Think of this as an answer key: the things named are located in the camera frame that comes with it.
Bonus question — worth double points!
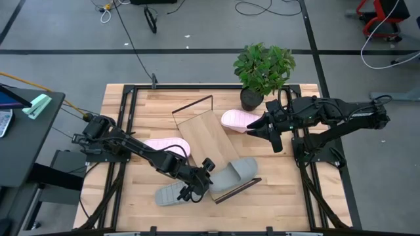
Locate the pink rubber slide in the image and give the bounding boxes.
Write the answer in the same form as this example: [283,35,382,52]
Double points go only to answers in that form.
[143,137,192,159]
[220,109,263,134]

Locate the long white cable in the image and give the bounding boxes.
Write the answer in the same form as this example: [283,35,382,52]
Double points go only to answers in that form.
[360,0,420,70]

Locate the mint green stapler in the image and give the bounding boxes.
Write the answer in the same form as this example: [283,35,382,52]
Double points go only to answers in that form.
[22,94,53,121]

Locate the black control box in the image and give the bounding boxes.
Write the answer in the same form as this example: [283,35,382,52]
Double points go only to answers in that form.
[51,149,88,173]

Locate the long black floor cable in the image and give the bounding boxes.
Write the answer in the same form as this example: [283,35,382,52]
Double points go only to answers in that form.
[112,0,155,83]

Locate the black side desk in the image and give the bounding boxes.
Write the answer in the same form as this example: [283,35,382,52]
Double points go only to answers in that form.
[0,84,66,189]

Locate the white keyboard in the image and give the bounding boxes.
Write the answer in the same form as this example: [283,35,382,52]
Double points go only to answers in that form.
[0,109,14,138]

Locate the grey rubber slide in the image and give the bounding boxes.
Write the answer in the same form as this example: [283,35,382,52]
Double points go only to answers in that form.
[209,157,259,193]
[154,181,201,207]

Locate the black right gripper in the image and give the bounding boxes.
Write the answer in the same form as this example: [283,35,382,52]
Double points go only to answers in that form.
[246,99,298,153]

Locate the grey desk foot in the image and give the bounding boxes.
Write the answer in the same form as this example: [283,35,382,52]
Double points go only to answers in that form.
[369,90,420,102]

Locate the black plant pot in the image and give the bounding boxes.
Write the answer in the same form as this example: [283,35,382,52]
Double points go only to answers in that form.
[240,87,265,112]

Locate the black metal rig frame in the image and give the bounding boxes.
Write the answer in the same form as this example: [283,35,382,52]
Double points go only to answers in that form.
[77,83,364,236]

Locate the looped black floor cable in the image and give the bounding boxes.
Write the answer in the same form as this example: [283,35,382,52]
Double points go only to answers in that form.
[234,0,303,17]

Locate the dark tablet screen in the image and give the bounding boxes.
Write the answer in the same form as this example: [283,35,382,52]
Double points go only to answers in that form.
[0,83,32,110]

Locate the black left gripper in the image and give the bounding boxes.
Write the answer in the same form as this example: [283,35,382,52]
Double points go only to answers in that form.
[177,158,217,203]

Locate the green leafy plant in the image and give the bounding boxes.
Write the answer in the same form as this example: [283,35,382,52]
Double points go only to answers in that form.
[233,42,297,96]

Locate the red and black chair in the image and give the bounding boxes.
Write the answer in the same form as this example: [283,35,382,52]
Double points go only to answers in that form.
[356,0,411,43]

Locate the yellow cable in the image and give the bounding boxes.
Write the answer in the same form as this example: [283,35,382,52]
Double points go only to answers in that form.
[0,72,86,115]

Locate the black floor stand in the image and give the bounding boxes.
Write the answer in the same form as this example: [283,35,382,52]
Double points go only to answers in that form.
[143,6,158,34]

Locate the wooden shelf with black frame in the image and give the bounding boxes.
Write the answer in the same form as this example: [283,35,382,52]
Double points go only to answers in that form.
[171,94,263,205]

